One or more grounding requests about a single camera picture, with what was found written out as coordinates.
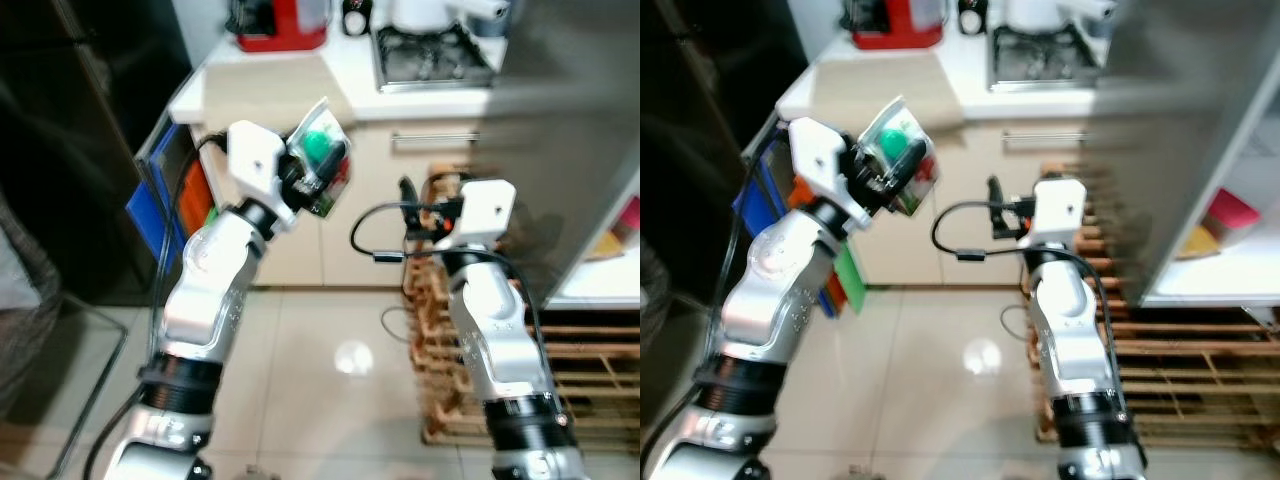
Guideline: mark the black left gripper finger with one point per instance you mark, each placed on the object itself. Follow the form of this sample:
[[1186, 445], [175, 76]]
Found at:
[[334, 162], [907, 163]]

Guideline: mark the printed white green carton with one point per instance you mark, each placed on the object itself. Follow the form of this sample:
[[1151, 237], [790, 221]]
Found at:
[[895, 120], [312, 135]]

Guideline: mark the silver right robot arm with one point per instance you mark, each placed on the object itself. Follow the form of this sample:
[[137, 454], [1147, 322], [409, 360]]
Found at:
[[490, 320], [1065, 320]]

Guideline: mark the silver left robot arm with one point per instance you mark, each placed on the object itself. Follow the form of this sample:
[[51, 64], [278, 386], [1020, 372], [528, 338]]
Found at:
[[770, 300], [205, 300]]

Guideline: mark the white fridge body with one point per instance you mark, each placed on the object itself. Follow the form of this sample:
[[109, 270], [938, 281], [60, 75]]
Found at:
[[600, 285], [1200, 285]]

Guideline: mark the stainless steel fridge door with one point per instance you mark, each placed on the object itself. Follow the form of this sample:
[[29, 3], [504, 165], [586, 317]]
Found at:
[[1170, 100], [570, 100]]

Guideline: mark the cream counter cabinet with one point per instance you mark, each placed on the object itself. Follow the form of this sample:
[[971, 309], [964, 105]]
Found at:
[[370, 180], [900, 260]]

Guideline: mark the beige cloth mat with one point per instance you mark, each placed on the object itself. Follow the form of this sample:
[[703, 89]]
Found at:
[[270, 90], [880, 80]]

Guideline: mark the green folder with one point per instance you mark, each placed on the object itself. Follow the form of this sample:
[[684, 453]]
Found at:
[[850, 280]]

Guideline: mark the blue flat board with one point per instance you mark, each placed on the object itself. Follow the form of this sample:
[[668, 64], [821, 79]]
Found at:
[[755, 210], [150, 215]]

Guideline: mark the red coffee machine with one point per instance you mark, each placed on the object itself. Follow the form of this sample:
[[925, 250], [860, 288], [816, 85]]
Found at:
[[900, 35], [285, 35]]

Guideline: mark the steel gas stove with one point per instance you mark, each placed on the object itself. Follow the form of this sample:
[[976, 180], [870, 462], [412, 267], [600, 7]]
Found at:
[[1040, 60], [430, 60]]

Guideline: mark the white cooking pot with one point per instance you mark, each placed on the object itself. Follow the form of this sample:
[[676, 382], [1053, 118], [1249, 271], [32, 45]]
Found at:
[[1035, 12], [420, 12]]

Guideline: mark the yellow packet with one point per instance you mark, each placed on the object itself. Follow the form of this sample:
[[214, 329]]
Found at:
[[610, 245], [1200, 245]]

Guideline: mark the black tall appliance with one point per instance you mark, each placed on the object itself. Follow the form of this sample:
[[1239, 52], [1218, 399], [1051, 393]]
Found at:
[[690, 120], [60, 120]]

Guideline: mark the pink packet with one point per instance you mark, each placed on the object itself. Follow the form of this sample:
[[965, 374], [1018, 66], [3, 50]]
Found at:
[[630, 215], [1232, 208]]

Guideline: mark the wooden wine rack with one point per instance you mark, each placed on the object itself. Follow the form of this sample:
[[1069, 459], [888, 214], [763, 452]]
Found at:
[[1200, 380], [590, 370]]

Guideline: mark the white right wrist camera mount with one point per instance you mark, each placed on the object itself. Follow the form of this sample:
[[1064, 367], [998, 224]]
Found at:
[[1060, 205], [485, 205]]

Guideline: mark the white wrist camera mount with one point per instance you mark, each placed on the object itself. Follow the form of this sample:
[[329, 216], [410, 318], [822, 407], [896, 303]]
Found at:
[[255, 160], [820, 160], [485, 205], [1060, 205]]

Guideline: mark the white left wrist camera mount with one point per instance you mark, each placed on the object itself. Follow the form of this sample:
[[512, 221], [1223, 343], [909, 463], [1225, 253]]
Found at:
[[255, 160], [820, 160]]

